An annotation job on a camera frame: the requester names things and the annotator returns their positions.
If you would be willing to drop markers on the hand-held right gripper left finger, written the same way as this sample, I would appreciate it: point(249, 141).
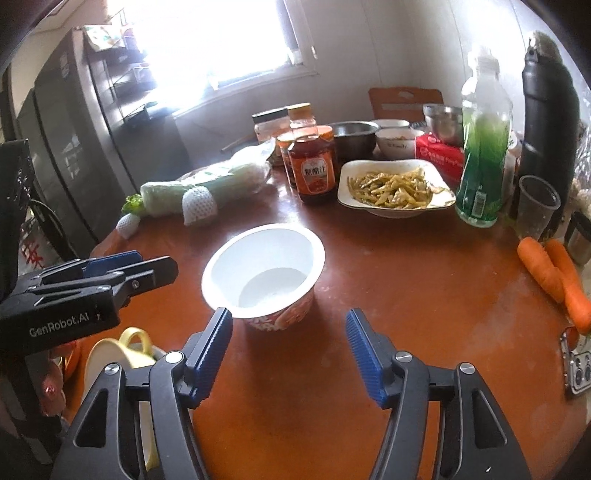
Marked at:
point(212, 360)

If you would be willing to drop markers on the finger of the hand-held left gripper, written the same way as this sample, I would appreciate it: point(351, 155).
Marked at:
point(152, 272)
point(113, 264)

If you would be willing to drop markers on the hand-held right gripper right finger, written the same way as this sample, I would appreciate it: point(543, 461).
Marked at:
point(364, 360)

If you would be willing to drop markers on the orange plate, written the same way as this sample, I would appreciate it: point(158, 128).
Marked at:
point(70, 364)

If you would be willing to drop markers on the white bowl with red pattern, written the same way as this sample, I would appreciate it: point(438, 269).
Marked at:
point(263, 277)

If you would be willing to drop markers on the person's left hand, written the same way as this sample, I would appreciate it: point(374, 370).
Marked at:
point(48, 392)

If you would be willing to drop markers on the fruit in white foam net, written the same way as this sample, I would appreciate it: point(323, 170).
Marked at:
point(128, 226)
point(198, 204)

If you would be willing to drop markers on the leafy green vegetable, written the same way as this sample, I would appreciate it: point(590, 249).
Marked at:
point(133, 203)

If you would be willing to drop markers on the wrapped napa cabbage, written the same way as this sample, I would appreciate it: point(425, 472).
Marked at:
point(221, 182)

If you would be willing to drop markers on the grey refrigerator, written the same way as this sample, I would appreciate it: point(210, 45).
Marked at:
point(78, 152)

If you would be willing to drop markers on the white dish of green beans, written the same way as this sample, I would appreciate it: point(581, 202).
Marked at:
point(397, 189)

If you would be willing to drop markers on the glass jar with dark lid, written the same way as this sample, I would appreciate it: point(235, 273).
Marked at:
point(270, 123)

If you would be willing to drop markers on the brown vinegar bottle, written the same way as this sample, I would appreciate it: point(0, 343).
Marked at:
point(314, 170)

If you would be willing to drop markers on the carrot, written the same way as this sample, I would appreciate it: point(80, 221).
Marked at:
point(572, 290)
point(540, 267)

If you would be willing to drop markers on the smartphone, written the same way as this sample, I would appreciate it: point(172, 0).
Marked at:
point(577, 364)

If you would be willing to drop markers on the red tissue pack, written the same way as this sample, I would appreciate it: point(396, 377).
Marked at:
point(438, 156)

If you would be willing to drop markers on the jar with amber lid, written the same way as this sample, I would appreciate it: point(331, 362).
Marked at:
point(302, 115)

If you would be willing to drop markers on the small white bowl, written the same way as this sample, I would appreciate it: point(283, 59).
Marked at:
point(396, 142)
point(390, 123)

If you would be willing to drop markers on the steel bowl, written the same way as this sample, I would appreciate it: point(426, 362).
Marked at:
point(443, 122)
point(353, 138)

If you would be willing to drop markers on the clear plastic cup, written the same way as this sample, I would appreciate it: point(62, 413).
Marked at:
point(535, 207)

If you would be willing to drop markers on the green plastic bottle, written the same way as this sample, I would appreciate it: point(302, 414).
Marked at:
point(482, 157)

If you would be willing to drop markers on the window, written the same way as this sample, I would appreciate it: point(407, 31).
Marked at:
point(231, 46)

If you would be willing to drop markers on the small steel cup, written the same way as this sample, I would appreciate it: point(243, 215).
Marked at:
point(579, 240)

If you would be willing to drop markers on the wooden chair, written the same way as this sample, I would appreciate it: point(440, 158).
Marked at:
point(406, 101)

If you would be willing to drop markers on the black thermos bottle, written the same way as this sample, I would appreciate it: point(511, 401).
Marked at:
point(549, 129)

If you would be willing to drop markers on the clear plastic bag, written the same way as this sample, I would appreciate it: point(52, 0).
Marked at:
point(584, 152)

